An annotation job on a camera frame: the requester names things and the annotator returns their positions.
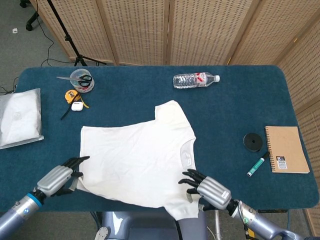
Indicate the metal table leg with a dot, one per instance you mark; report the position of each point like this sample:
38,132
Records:
217,225

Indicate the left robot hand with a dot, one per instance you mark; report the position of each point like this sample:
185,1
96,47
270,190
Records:
53,178

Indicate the wicker folding screen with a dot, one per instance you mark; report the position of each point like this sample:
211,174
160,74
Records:
140,30

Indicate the brown spiral notebook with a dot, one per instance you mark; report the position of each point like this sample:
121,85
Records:
287,147

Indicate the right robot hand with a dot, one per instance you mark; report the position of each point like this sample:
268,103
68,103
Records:
215,192

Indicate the black round disc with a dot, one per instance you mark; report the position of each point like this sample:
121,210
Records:
250,142

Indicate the dark teal carpeted table surface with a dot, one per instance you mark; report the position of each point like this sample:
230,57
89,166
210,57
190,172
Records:
150,80

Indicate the white paper scrap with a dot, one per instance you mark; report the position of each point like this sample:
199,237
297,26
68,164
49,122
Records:
15,31

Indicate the white t-shirt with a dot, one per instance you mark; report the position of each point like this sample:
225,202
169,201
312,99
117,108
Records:
137,155

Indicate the green marker pen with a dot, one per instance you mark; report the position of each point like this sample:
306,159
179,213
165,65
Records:
256,166

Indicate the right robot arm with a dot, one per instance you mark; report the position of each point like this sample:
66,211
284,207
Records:
260,220

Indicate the clear plastic water bottle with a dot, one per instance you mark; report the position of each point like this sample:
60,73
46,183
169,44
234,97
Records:
190,80

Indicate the clear plastic jar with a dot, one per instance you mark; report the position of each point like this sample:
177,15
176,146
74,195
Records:
88,88

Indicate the yellow tape measure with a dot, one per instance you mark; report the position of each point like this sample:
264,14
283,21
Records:
71,96

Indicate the black tripod stand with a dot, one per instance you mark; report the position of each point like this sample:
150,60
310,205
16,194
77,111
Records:
67,38

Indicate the white earbuds case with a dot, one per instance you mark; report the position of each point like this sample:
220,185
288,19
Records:
77,106

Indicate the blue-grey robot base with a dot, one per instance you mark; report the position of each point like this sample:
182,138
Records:
140,225

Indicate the black office chair base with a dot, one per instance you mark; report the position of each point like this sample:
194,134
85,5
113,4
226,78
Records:
31,22

